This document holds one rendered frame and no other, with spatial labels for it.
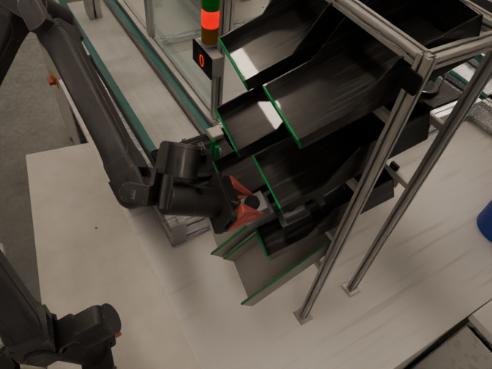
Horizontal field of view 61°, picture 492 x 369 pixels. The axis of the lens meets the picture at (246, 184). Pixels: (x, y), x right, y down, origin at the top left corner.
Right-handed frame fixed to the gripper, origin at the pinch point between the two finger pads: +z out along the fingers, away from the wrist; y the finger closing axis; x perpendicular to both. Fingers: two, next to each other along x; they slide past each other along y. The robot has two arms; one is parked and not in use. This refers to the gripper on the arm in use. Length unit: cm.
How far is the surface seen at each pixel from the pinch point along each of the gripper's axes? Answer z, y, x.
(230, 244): 9.2, 4.8, 21.4
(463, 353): 81, -33, 21
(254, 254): 13.8, 0.8, 19.4
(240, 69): -11.6, 12.4, -20.8
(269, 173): -1.8, 0.9, -8.6
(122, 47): 8, 116, 41
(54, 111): 12, 192, 146
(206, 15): 4, 60, -8
